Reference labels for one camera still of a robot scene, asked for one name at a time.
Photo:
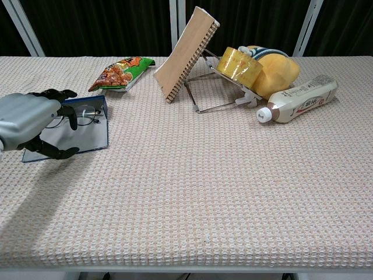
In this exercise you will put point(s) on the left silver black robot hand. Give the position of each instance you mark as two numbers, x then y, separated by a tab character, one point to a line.
26	119

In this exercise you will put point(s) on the thin wire-frame eyeglasses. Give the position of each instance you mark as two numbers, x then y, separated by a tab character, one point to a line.
87	116

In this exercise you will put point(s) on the blue glasses case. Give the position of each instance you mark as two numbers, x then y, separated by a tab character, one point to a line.
87	137

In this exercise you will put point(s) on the black curtain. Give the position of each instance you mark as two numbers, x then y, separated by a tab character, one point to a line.
256	20
346	26
102	26
8	41

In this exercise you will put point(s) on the green orange snack bag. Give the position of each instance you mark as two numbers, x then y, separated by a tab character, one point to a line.
119	74

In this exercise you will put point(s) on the brown spiral notebook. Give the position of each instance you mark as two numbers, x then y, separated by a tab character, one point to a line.
183	55

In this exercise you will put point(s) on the beige waffle tablecloth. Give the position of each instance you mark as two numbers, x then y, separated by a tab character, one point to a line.
204	181

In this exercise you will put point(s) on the yellow tape roll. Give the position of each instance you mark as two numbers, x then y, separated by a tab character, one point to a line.
239	68

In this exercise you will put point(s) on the yellow plush toy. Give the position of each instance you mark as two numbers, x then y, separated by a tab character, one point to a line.
277	73

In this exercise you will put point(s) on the beige drink bottle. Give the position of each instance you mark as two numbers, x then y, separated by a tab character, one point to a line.
303	102

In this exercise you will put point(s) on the white frame post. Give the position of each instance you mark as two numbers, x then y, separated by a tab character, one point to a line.
181	17
173	23
24	29
307	29

